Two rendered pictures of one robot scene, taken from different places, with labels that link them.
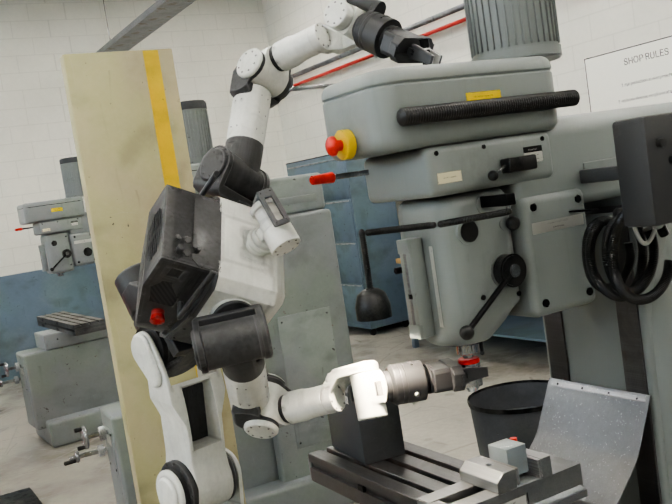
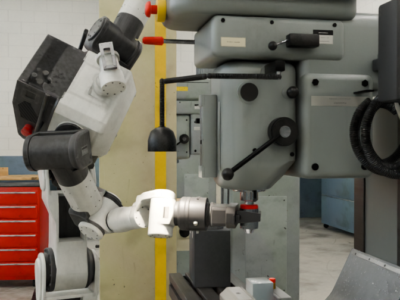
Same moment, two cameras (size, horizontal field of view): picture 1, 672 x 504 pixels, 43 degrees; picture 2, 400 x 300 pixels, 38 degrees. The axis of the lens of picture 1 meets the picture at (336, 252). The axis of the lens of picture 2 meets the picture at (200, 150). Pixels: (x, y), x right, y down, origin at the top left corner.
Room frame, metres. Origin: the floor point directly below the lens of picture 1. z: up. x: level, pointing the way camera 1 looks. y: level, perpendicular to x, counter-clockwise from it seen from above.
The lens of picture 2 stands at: (0.36, -0.59, 1.43)
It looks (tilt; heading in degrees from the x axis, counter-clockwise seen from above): 1 degrees down; 18
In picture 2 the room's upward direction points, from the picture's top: straight up
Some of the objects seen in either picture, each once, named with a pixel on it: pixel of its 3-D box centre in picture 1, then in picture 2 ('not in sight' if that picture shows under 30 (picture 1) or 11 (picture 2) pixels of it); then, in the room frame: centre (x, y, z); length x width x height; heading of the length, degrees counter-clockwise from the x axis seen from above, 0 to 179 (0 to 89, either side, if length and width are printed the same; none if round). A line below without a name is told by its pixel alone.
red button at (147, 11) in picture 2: (334, 146); (151, 9); (1.70, -0.03, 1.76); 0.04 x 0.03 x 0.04; 29
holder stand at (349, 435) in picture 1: (362, 414); (208, 250); (2.28, 0.00, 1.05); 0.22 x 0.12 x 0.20; 23
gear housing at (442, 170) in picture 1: (458, 167); (265, 45); (1.85, -0.29, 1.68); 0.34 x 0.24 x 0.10; 119
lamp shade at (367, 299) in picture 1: (372, 302); (162, 138); (1.70, -0.06, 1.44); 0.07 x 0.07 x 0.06
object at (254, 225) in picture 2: (470, 373); (249, 218); (1.83, -0.25, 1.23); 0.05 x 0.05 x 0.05
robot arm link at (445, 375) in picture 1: (430, 379); (213, 215); (1.81, -0.16, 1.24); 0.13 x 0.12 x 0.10; 9
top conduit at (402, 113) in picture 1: (492, 107); not in sight; (1.72, -0.35, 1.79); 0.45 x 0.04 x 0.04; 119
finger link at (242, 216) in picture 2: (474, 374); (247, 217); (1.80, -0.25, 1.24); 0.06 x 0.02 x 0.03; 99
